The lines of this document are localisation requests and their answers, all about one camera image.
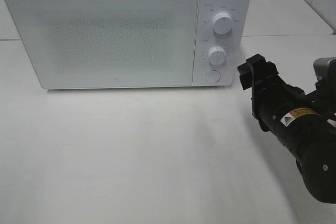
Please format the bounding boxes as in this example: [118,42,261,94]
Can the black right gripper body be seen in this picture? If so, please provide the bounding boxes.
[246,54,331,140]

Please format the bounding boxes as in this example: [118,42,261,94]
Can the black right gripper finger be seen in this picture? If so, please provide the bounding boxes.
[264,61,279,80]
[237,63,252,90]

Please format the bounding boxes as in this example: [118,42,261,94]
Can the round white door button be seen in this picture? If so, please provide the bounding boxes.
[205,70,221,83]

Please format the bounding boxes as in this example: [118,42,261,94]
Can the white microwave door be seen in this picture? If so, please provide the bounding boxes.
[5,0,198,89]

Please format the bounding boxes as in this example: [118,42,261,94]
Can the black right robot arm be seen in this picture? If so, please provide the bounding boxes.
[237,54,335,204]

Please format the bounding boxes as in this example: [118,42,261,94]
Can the lower white microwave knob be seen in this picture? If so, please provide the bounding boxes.
[207,46,227,66]

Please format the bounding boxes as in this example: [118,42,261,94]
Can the white microwave knob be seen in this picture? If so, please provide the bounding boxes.
[207,46,227,66]
[211,10,234,35]

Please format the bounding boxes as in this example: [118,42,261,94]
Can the upper white microwave knob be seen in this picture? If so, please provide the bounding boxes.
[211,10,234,35]

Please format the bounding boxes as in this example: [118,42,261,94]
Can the white adjacent table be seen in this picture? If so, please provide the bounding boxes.
[243,0,332,37]

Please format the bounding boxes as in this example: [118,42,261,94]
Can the white microwave oven body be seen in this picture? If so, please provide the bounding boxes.
[5,0,253,90]

